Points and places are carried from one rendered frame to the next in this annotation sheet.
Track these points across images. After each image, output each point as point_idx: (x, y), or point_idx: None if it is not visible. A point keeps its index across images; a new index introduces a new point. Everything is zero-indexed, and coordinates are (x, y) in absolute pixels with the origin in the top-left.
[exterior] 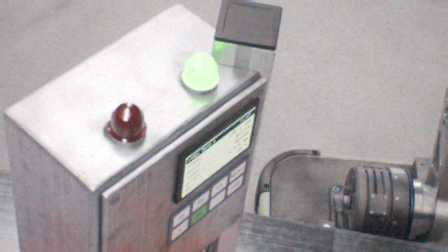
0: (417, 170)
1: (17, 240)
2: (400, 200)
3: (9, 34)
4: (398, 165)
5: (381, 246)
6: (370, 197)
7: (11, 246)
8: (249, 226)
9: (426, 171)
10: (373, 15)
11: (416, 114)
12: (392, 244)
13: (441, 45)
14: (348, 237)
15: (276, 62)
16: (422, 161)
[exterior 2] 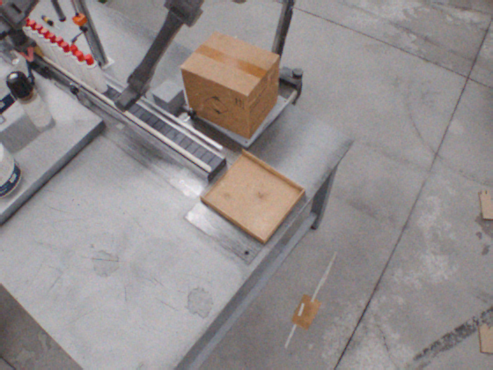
0: (280, 70)
1: (98, 21)
2: None
3: (202, 5)
4: (279, 68)
5: (179, 47)
6: None
7: (96, 22)
8: (150, 33)
9: (283, 70)
10: (332, 32)
11: (320, 66)
12: (182, 47)
13: (349, 48)
14: (172, 42)
15: None
16: (284, 67)
